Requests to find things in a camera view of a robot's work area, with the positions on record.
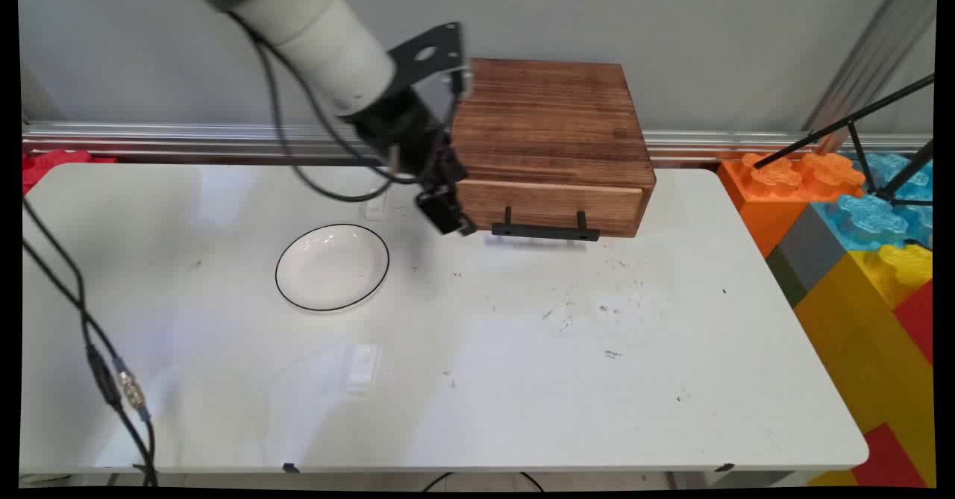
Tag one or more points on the red giant building block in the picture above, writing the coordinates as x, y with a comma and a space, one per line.
52, 165
918, 320
888, 458

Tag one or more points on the black wrist camera mount plate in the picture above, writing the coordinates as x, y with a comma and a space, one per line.
436, 44

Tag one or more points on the white plate with black rim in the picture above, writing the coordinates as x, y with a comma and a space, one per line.
332, 268

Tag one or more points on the yellow giant building block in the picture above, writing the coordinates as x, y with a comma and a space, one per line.
865, 335

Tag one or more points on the black tripod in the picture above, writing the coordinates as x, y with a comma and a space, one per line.
858, 122

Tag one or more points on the blue translucent giant building block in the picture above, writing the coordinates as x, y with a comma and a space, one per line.
873, 219

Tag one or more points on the orange giant building block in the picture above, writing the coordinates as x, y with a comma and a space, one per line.
768, 193

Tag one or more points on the aluminium rail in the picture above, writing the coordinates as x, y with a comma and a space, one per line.
186, 141

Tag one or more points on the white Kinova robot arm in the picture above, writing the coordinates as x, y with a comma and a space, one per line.
313, 29

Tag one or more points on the wooden cabinet door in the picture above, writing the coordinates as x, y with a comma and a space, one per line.
548, 201

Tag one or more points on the aluminium frame post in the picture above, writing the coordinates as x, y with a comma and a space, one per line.
869, 59

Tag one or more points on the dark wooden drawer box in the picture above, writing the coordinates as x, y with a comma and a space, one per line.
552, 118

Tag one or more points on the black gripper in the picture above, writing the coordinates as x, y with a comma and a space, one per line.
399, 130

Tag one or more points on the grey giant building block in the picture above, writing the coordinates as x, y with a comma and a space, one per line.
806, 253

